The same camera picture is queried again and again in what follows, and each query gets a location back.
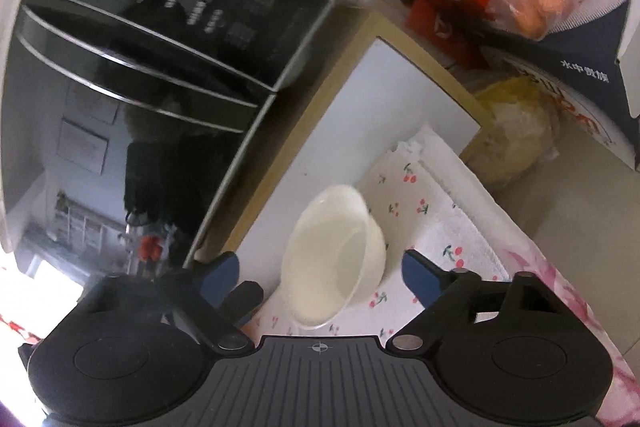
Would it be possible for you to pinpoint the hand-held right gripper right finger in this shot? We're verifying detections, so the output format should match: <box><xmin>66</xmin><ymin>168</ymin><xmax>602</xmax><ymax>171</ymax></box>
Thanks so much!
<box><xmin>392</xmin><ymin>249</ymin><xmax>566</xmax><ymax>351</ymax></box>

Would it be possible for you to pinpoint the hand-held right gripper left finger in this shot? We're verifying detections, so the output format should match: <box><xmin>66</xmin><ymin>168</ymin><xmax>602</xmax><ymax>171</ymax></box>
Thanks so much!
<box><xmin>82</xmin><ymin>251</ymin><xmax>266</xmax><ymax>353</ymax></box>

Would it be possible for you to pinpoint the small cream bowl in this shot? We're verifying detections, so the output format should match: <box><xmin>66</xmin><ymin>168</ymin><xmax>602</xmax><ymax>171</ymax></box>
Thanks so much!
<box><xmin>281</xmin><ymin>185</ymin><xmax>387</xmax><ymax>331</ymax></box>

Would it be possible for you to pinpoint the cherry print tablecloth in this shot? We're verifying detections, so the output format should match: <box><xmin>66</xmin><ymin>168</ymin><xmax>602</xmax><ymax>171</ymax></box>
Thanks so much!
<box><xmin>245</xmin><ymin>124</ymin><xmax>512</xmax><ymax>344</ymax></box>

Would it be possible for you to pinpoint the white wooden-edged board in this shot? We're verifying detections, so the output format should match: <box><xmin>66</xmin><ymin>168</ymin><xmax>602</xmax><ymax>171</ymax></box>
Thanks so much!
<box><xmin>185</xmin><ymin>12</ymin><xmax>494</xmax><ymax>303</ymax></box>

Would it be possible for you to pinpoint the pink floral cloth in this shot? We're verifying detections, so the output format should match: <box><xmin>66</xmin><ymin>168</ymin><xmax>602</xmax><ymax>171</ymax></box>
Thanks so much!
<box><xmin>500</xmin><ymin>247</ymin><xmax>640</xmax><ymax>427</ymax></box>

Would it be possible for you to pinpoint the yellow plastic wrapped bundle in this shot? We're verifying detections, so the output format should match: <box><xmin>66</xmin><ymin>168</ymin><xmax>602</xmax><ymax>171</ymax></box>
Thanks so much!
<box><xmin>460</xmin><ymin>77</ymin><xmax>564</xmax><ymax>194</ymax></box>

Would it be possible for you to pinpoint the black microwave oven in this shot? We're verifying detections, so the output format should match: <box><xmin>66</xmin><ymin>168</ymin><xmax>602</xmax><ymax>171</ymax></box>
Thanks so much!
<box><xmin>0</xmin><ymin>0</ymin><xmax>336</xmax><ymax>269</ymax></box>

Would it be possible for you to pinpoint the red paper packet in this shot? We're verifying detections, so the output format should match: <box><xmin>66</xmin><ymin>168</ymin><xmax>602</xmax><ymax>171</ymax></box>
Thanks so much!
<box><xmin>407</xmin><ymin>0</ymin><xmax>482</xmax><ymax>68</ymax></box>

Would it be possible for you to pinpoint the navy and white carton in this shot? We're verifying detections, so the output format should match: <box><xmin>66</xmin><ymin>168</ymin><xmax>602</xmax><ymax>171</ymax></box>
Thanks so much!
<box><xmin>480</xmin><ymin>0</ymin><xmax>640</xmax><ymax>174</ymax></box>

